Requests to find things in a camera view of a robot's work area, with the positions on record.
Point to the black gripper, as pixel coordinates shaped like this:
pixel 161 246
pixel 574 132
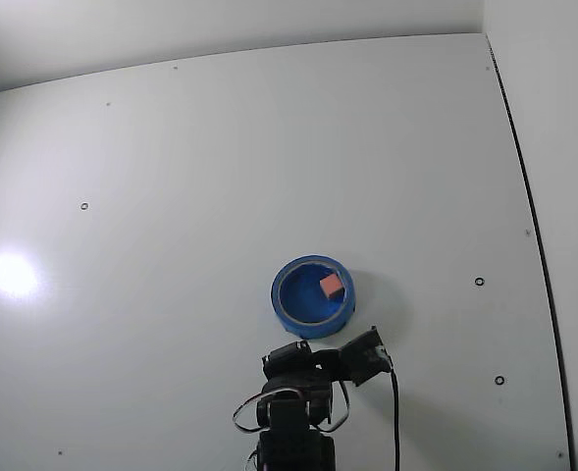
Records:
pixel 288 358

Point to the orange foam block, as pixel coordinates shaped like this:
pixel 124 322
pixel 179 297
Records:
pixel 330 285

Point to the blue tape roll bin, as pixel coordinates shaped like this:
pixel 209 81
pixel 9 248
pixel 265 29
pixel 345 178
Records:
pixel 276 304

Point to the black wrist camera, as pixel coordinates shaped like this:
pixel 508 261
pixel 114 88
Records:
pixel 364 355

